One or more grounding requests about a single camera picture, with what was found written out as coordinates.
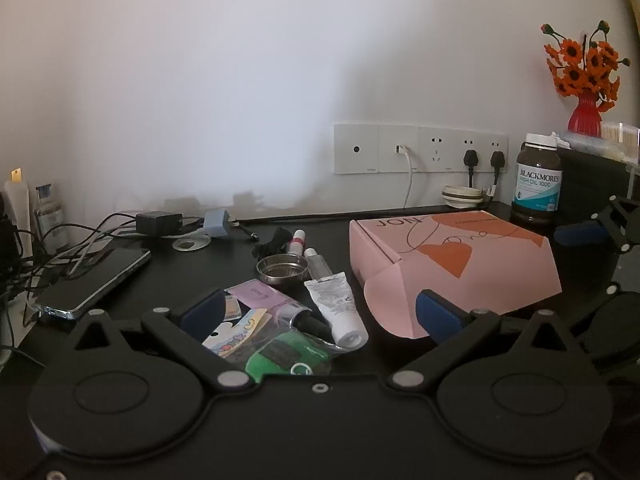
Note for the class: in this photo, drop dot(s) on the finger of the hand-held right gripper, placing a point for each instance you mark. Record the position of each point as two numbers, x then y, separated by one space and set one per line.
597 301
580 235

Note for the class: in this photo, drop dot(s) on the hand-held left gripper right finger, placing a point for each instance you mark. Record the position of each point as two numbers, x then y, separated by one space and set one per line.
440 312

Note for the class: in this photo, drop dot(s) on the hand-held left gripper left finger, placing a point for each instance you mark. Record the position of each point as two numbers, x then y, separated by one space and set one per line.
202 312

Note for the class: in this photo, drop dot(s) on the pink cardboard box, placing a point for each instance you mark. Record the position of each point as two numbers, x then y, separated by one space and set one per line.
450 280

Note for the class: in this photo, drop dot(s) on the black desktop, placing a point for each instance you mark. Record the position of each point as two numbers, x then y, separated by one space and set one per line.
190 270

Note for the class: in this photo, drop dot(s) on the clear compact powder case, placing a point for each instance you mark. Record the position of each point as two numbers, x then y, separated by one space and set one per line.
233 308

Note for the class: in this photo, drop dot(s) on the black storage box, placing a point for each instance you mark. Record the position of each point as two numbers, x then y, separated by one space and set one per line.
590 185

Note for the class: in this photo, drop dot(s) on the purple cosmetic tube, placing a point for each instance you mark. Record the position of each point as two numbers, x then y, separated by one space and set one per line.
265 297

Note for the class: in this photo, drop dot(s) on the brown supplement bottle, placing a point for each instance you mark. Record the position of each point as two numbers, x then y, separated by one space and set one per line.
537 185

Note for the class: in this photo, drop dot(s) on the silver round disc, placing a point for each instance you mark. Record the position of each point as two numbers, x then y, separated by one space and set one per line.
190 244

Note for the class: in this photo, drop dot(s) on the clear bag with green pouch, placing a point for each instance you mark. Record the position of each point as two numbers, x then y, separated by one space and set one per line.
275 355

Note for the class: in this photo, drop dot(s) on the metal strainer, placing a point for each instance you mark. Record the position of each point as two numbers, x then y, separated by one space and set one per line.
282 272

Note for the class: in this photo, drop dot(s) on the light blue charger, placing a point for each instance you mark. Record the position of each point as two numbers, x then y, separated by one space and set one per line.
216 223

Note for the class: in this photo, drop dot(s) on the black hair clip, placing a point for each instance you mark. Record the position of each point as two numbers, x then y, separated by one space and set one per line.
272 242

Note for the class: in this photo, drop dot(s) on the black charger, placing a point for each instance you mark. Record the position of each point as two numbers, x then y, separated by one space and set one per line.
159 223

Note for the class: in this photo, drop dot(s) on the clear cotton swab box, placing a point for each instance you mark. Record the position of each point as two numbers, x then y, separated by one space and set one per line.
610 140

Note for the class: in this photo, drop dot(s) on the white squeeze tube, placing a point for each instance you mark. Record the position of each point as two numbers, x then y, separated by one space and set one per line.
335 305

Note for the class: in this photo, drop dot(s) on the black power plug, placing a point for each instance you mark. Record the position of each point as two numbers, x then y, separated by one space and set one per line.
471 159
497 161

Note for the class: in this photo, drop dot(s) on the black smartphone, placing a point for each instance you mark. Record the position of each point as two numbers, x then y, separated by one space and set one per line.
95 282

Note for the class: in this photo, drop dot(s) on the red vase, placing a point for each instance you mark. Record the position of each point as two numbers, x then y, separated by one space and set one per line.
585 117

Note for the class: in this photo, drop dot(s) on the white round plastic lid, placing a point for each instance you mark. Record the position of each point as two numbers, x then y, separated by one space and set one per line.
462 196

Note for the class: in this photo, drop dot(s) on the small clear bottle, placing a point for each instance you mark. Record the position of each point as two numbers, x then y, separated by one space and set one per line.
320 265

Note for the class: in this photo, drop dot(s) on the orange artificial flowers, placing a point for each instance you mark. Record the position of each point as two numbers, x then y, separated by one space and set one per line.
585 67

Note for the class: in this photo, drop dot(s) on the clear bottle with blue label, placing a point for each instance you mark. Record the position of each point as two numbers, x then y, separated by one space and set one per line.
50 220

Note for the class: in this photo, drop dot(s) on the white cosmetic tube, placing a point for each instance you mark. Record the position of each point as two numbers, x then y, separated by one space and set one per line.
19 210

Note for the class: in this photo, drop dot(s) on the white wall socket panel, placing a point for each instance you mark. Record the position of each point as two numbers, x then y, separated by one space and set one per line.
360 160

